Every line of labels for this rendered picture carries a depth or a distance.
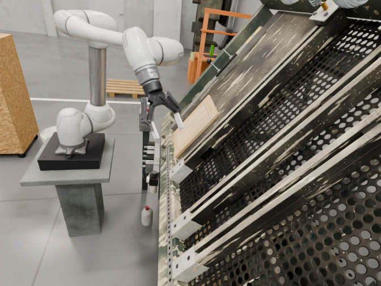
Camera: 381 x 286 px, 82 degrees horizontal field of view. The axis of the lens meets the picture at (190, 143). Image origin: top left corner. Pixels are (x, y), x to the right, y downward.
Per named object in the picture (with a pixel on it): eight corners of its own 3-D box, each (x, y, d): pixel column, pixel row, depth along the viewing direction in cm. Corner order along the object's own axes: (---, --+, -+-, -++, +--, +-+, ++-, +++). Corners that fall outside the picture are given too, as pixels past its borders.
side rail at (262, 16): (178, 118, 204) (169, 111, 199) (271, 15, 164) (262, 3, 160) (178, 121, 199) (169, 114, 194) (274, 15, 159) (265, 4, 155)
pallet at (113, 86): (162, 87, 519) (163, 82, 513) (164, 100, 451) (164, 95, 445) (109, 83, 496) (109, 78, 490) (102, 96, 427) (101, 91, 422)
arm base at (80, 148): (53, 158, 138) (51, 151, 135) (62, 139, 156) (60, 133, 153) (84, 158, 143) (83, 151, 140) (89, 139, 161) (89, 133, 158)
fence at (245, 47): (174, 127, 181) (170, 125, 179) (263, 30, 146) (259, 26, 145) (174, 131, 177) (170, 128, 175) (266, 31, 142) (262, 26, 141)
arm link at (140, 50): (142, 63, 78) (168, 61, 88) (126, 20, 77) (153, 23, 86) (127, 75, 86) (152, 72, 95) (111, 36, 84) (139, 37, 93)
